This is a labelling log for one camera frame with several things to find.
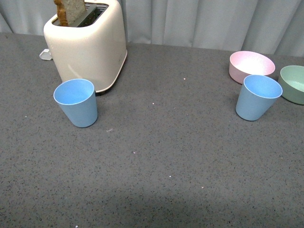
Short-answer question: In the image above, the slice of toast bread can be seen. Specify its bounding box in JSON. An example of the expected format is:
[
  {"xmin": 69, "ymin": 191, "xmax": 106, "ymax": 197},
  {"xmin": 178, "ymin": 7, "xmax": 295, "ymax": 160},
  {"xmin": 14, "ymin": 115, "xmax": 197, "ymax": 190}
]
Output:
[{"xmin": 53, "ymin": 0, "xmax": 86, "ymax": 27}]

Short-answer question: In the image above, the pink plastic bowl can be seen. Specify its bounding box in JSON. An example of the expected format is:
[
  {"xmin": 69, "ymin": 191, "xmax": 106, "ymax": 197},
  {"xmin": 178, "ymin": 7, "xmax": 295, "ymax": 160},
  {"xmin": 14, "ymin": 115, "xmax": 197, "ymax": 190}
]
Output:
[{"xmin": 229, "ymin": 51, "xmax": 276, "ymax": 84}]

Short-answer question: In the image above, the cream white toaster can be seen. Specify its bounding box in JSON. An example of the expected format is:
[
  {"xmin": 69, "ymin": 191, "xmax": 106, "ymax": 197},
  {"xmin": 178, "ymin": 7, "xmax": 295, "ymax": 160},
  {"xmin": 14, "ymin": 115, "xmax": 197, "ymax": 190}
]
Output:
[{"xmin": 44, "ymin": 0, "xmax": 127, "ymax": 92}]

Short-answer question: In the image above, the blue plastic cup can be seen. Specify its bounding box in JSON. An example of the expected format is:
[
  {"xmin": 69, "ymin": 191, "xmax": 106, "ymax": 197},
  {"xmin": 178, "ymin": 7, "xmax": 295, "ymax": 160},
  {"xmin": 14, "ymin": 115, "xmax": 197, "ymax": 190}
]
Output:
[
  {"xmin": 53, "ymin": 78, "xmax": 98, "ymax": 128},
  {"xmin": 236, "ymin": 75, "xmax": 283, "ymax": 121}
]

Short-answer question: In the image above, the grey curtain backdrop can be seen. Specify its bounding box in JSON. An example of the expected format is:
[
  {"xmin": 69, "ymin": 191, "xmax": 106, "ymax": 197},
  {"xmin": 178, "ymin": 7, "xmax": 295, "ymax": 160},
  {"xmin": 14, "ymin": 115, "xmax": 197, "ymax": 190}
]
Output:
[{"xmin": 0, "ymin": 0, "xmax": 304, "ymax": 57}]

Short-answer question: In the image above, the green plastic bowl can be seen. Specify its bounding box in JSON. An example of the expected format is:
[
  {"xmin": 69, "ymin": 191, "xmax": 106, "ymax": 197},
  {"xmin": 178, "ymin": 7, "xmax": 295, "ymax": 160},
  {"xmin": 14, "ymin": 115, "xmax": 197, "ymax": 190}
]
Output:
[{"xmin": 278, "ymin": 65, "xmax": 304, "ymax": 105}]

